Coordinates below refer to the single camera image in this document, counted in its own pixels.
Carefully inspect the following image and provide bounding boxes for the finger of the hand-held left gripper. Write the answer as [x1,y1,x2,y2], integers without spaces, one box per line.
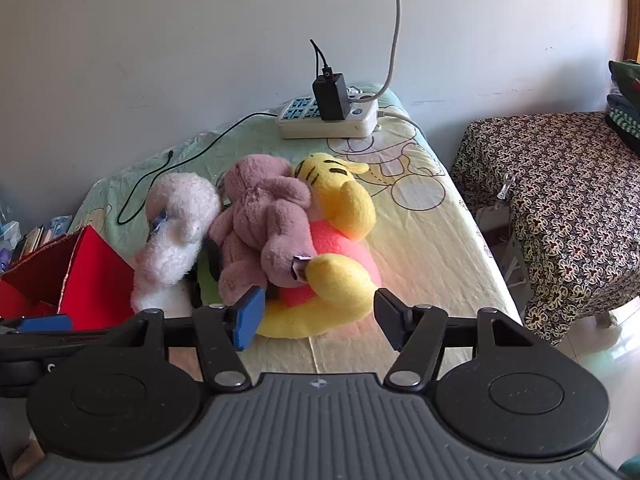
[0,314,135,350]

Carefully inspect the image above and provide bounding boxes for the floral patterned cloth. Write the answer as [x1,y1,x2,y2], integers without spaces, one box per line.
[450,111,640,346]

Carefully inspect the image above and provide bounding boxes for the black charger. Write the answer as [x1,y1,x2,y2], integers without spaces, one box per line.
[312,73,349,122]

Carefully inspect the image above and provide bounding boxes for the white red cover book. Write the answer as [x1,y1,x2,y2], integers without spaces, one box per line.
[30,225,71,256]

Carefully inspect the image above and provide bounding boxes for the mauve plush bear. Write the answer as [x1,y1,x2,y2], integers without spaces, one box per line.
[207,155,316,306]

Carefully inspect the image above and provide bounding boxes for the stack of folded clothes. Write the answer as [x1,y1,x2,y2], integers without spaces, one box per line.
[604,59,640,156]

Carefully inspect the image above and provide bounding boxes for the red cardboard box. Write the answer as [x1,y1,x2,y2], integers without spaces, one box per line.
[0,225,137,333]

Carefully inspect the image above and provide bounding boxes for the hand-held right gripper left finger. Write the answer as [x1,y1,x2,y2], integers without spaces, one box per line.
[107,286,267,394]

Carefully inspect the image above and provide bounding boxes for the stack of books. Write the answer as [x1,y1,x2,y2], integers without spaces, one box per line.
[12,232,56,266]

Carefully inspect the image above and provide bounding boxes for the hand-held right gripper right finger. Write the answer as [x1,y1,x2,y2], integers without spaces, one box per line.
[373,287,538,393]

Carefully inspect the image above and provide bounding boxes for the white plush toy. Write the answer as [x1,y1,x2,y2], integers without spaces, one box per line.
[131,172,222,311]

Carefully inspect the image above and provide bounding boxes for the green plush toy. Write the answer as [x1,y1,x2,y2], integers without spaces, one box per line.
[192,237,223,308]

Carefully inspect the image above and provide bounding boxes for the white cable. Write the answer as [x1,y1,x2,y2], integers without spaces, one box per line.
[376,109,428,138]

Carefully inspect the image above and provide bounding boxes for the black charging cable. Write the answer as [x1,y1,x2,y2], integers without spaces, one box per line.
[117,39,333,225]

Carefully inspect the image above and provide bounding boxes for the white plastic bag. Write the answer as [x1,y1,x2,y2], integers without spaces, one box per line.
[0,205,23,263]

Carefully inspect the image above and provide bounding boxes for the yellow tiger plush toy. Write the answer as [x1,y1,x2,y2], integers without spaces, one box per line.
[255,152,382,339]

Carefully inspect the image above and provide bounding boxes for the white power strip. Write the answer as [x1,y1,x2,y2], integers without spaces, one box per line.
[276,89,383,140]

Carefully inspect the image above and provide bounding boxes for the white power cord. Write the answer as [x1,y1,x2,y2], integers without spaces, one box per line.
[357,0,403,103]

